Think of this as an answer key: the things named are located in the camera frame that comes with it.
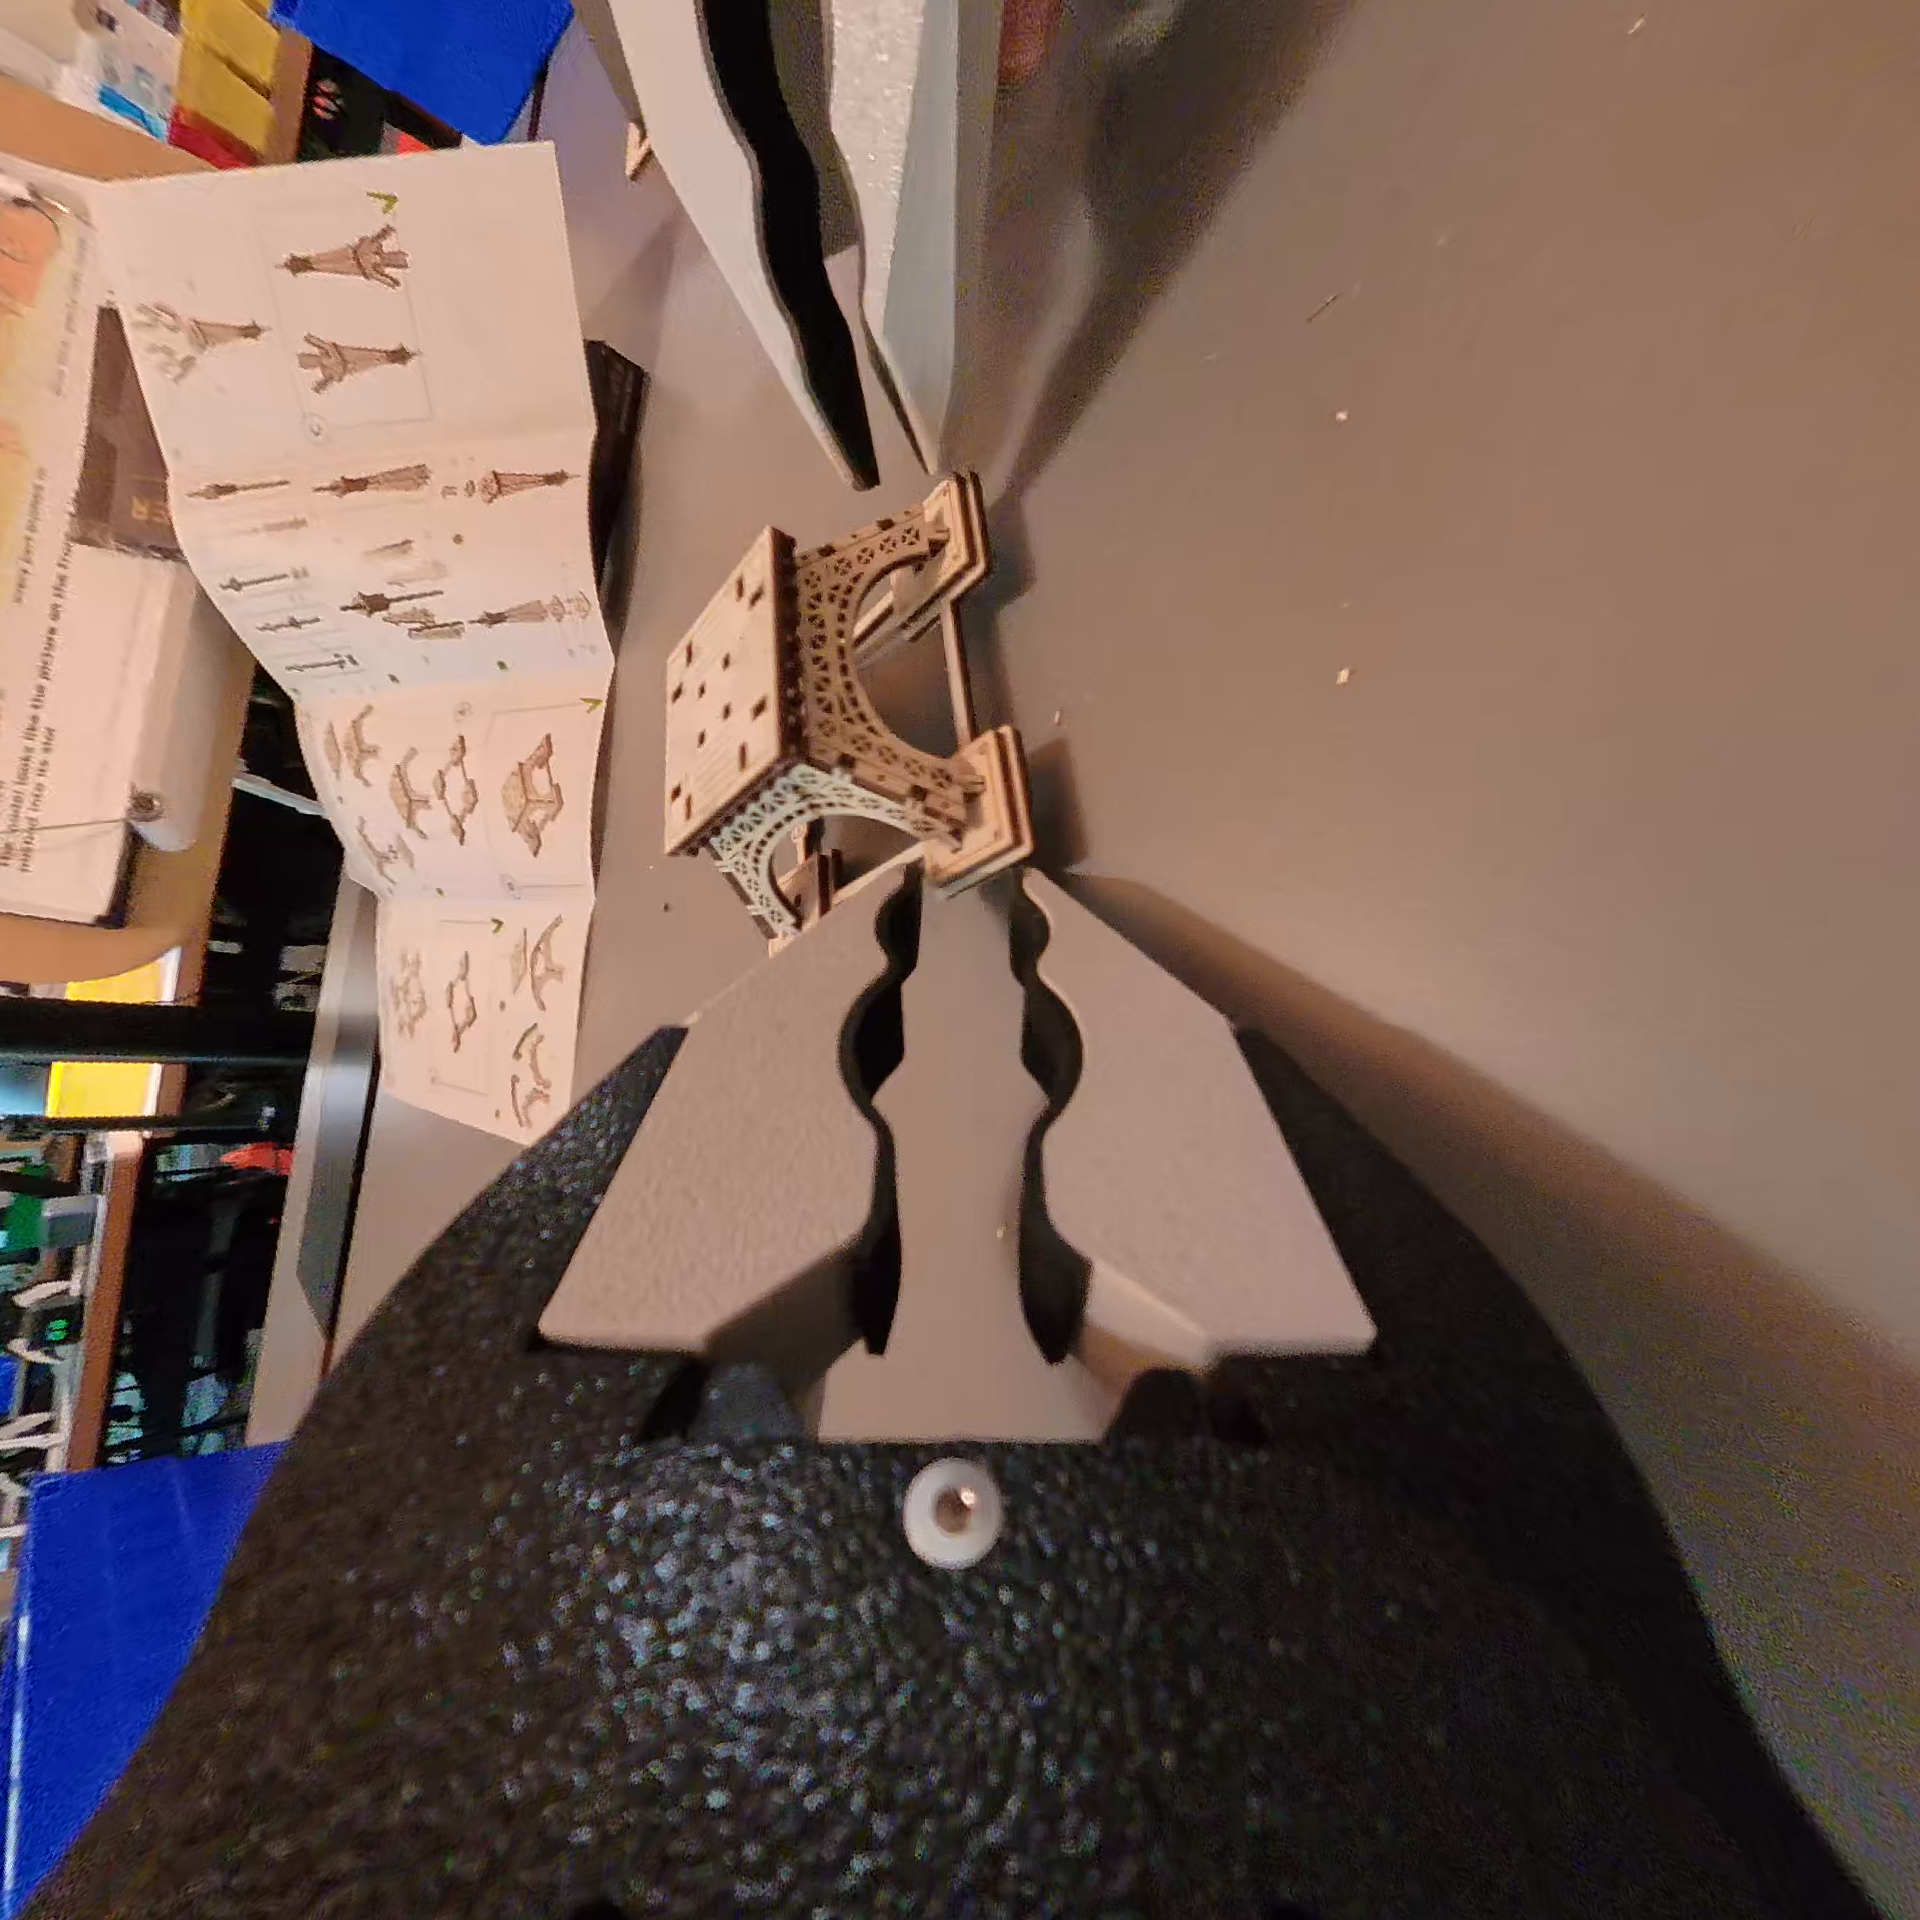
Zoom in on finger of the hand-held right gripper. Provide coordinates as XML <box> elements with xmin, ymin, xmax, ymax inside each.
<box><xmin>825</xmin><ymin>0</ymin><xmax>1001</xmax><ymax>479</ymax></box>
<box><xmin>575</xmin><ymin>0</ymin><xmax>885</xmax><ymax>493</ymax></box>

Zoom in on black metal beam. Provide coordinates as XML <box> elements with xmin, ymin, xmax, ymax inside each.
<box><xmin>0</xmin><ymin>998</ymin><xmax>309</xmax><ymax>1071</ymax></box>

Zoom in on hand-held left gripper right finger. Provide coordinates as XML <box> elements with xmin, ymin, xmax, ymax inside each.
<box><xmin>1024</xmin><ymin>871</ymin><xmax>1375</xmax><ymax>1439</ymax></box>

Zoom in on blue plastic bin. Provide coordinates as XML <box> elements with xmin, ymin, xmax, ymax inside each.
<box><xmin>0</xmin><ymin>1440</ymin><xmax>287</xmax><ymax>1907</ymax></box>
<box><xmin>270</xmin><ymin>0</ymin><xmax>577</xmax><ymax>144</ymax></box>

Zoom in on wooden tower model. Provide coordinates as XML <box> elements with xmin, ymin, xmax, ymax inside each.
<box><xmin>662</xmin><ymin>472</ymin><xmax>1037</xmax><ymax>954</ymax></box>

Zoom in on yellow plastic bin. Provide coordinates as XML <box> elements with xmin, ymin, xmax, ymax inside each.
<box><xmin>46</xmin><ymin>960</ymin><xmax>189</xmax><ymax>1121</ymax></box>
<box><xmin>172</xmin><ymin>0</ymin><xmax>287</xmax><ymax>153</ymax></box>

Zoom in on grey desk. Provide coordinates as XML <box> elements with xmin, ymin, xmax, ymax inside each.
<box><xmin>247</xmin><ymin>0</ymin><xmax>1920</xmax><ymax>1920</ymax></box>

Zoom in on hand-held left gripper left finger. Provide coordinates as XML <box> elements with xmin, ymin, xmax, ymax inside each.
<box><xmin>537</xmin><ymin>874</ymin><xmax>921</xmax><ymax>1439</ymax></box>

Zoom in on folded paper assembly leaflet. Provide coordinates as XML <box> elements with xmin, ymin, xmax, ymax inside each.
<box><xmin>88</xmin><ymin>143</ymin><xmax>616</xmax><ymax>1150</ymax></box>

